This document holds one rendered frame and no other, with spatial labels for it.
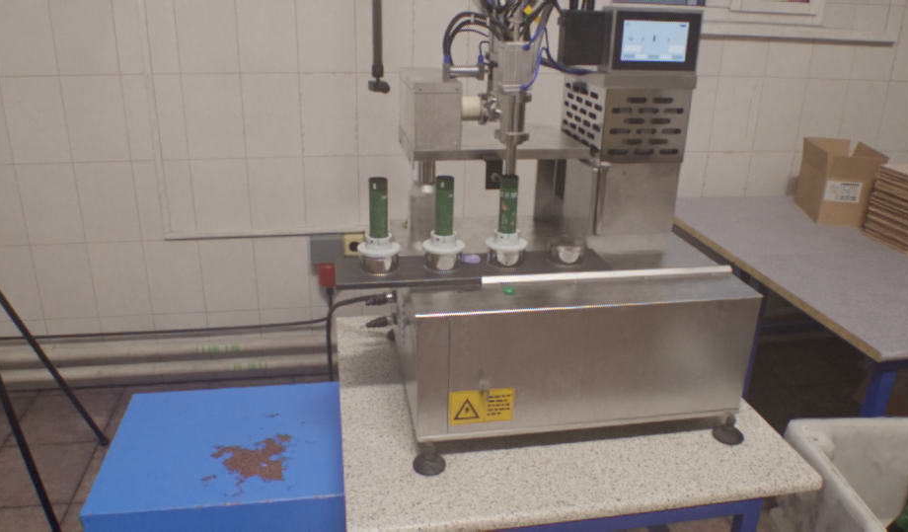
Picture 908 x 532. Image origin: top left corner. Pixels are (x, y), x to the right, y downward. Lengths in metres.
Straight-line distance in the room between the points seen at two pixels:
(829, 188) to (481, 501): 1.97
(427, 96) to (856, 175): 1.88
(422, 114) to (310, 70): 1.41
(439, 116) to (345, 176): 1.47
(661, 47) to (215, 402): 1.20
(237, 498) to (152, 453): 0.25
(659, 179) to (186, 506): 1.06
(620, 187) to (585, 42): 0.27
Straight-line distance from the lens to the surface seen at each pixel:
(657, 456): 1.28
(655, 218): 1.37
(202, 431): 1.61
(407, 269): 1.20
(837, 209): 2.81
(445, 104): 1.24
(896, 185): 2.67
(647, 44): 1.29
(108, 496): 1.49
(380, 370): 1.47
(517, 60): 1.14
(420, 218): 1.31
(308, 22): 2.60
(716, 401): 1.33
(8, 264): 3.01
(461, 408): 1.16
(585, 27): 1.27
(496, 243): 1.21
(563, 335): 1.14
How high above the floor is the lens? 1.48
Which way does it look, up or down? 21 degrees down
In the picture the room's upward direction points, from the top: 1 degrees clockwise
